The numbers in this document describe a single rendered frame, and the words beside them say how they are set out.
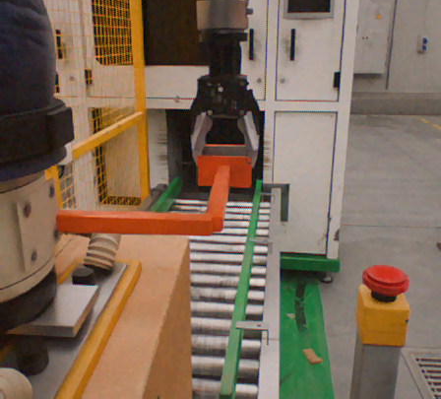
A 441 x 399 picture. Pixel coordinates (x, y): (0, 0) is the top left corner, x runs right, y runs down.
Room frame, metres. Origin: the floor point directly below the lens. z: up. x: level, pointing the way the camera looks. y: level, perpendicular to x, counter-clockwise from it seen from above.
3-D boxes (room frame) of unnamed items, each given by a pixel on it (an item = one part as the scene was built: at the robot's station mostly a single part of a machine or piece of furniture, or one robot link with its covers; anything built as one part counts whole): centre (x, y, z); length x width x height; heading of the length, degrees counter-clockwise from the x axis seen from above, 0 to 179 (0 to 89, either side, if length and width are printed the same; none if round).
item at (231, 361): (1.60, -0.15, 0.60); 1.60 x 0.10 x 0.09; 173
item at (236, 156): (0.72, -0.01, 1.19); 0.09 x 0.08 x 0.05; 86
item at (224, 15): (0.70, -0.01, 1.42); 0.08 x 0.08 x 0.05
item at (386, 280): (0.63, -0.26, 1.02); 0.07 x 0.07 x 0.04
